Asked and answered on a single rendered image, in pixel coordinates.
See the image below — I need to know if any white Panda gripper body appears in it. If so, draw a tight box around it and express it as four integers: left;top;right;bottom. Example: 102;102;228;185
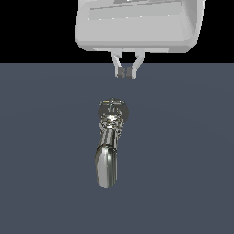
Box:
74;0;206;55

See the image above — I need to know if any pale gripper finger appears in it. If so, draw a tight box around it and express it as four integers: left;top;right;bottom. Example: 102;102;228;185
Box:
125;50;147;80
110;50;127;79

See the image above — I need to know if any chrome cross faucet handle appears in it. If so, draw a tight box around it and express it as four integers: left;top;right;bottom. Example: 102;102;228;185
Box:
98;97;126;115

